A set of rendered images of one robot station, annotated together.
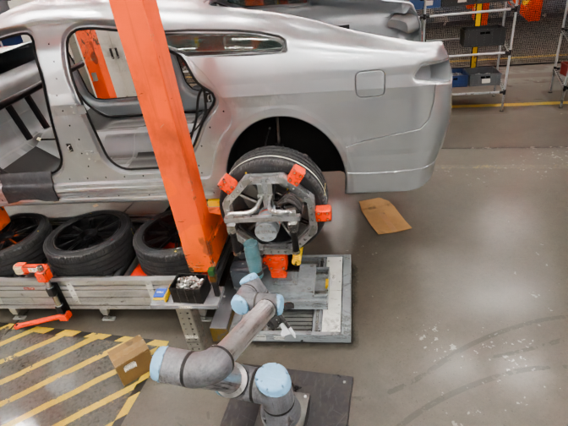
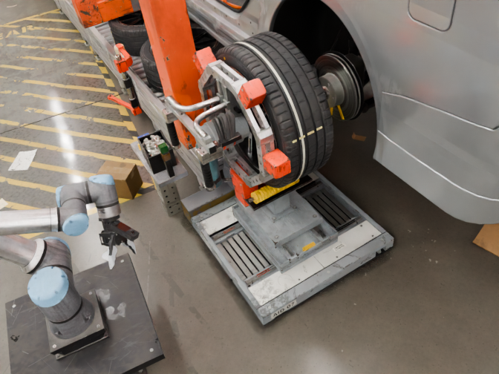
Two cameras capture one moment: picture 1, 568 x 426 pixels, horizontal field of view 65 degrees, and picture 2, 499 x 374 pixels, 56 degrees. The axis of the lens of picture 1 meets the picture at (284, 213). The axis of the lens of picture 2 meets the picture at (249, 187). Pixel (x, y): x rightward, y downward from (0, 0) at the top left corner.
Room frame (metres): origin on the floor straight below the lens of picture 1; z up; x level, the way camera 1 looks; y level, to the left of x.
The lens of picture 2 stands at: (1.27, -1.27, 2.08)
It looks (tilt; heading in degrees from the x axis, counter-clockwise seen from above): 44 degrees down; 53
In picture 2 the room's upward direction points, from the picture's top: 9 degrees counter-clockwise
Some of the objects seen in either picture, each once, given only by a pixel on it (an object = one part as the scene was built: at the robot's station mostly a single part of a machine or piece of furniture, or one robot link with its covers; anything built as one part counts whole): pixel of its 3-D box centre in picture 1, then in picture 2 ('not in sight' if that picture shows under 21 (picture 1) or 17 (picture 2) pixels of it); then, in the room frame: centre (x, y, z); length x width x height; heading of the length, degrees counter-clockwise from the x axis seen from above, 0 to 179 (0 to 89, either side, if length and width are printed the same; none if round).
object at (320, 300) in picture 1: (293, 286); (283, 222); (2.41, 0.01, 0.13); 0.50 x 0.36 x 0.10; 78
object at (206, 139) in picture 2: (280, 199); (214, 113); (2.11, 0.01, 1.03); 0.19 x 0.18 x 0.11; 168
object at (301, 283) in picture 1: (284, 266); (276, 194); (2.42, 0.05, 0.32); 0.40 x 0.30 x 0.28; 78
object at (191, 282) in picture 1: (190, 287); (157, 151); (2.10, 0.63, 0.51); 0.20 x 0.14 x 0.13; 74
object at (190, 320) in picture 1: (191, 323); (165, 184); (2.11, 0.69, 0.21); 0.10 x 0.10 x 0.42; 78
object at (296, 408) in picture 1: (279, 406); (67, 312); (1.28, 0.15, 0.42); 0.19 x 0.19 x 0.10
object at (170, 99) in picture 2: (245, 200); (193, 92); (2.15, 0.20, 1.03); 0.19 x 0.18 x 0.11; 168
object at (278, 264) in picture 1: (279, 259); (252, 182); (2.29, 0.07, 0.48); 0.16 x 0.12 x 0.17; 168
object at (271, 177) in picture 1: (270, 215); (235, 127); (2.25, 0.08, 0.85); 0.54 x 0.07 x 0.54; 78
